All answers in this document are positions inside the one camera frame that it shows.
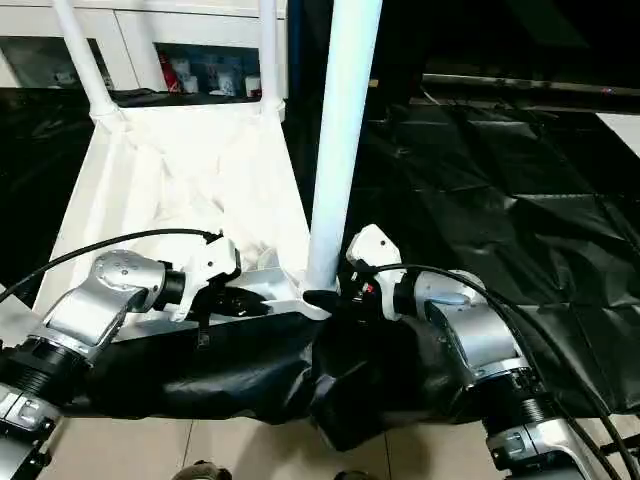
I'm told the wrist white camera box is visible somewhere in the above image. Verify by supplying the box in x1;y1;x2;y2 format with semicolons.
170;238;243;323
345;224;409;321

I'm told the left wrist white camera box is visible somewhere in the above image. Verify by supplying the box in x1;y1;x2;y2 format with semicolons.
170;238;243;323

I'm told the white plastic table top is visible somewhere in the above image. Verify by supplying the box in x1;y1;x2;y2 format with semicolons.
0;98;331;346

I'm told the white glass-door cabinet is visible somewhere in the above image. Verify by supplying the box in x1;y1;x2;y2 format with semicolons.
0;0;291;99

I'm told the black plastic mat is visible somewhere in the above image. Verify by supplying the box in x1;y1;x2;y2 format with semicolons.
0;85;640;451

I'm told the white plastic table leg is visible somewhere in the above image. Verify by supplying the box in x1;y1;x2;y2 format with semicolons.
257;0;285;109
300;0;384;296
52;0;126;121

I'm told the small red bottle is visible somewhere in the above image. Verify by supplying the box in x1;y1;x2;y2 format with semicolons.
158;58;179;93

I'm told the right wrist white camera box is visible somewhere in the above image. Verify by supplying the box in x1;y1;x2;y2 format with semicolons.
345;224;409;321

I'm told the white board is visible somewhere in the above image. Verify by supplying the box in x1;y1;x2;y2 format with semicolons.
595;112;640;156

